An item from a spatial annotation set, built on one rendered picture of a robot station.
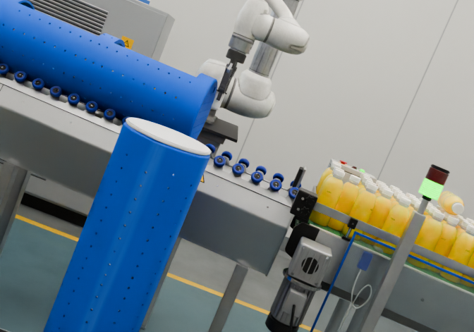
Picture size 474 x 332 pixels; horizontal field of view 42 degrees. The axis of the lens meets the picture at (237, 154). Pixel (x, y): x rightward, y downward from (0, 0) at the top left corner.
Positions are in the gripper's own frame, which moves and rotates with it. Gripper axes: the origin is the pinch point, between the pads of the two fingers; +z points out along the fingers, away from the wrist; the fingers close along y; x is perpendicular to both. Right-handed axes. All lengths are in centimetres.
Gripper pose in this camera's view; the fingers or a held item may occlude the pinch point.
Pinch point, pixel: (218, 100)
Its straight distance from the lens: 241.9
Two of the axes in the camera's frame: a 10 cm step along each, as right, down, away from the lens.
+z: -3.8, 9.2, 1.3
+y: 1.1, -1.0, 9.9
